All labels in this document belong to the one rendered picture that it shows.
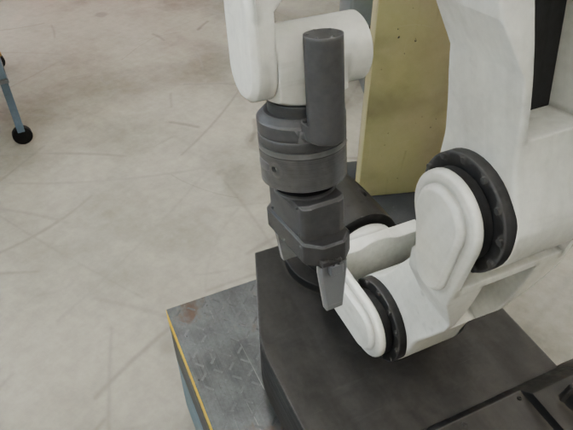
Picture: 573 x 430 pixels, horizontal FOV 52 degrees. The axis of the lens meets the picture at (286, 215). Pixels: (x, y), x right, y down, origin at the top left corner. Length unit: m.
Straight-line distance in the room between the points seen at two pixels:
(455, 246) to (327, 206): 0.15
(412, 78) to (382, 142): 0.25
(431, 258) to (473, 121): 0.16
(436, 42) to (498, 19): 1.40
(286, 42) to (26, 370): 1.51
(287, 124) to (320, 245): 0.13
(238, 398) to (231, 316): 0.21
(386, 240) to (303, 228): 0.46
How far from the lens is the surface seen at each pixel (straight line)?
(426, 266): 0.71
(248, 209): 2.20
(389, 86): 1.98
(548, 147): 0.64
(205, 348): 1.29
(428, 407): 1.04
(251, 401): 1.21
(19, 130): 2.73
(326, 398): 1.02
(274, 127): 0.55
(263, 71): 0.51
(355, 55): 0.55
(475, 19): 0.59
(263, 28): 0.50
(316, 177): 0.56
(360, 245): 1.01
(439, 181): 0.66
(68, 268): 2.11
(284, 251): 0.71
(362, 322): 0.94
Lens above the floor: 1.44
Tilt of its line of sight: 42 degrees down
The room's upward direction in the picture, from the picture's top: straight up
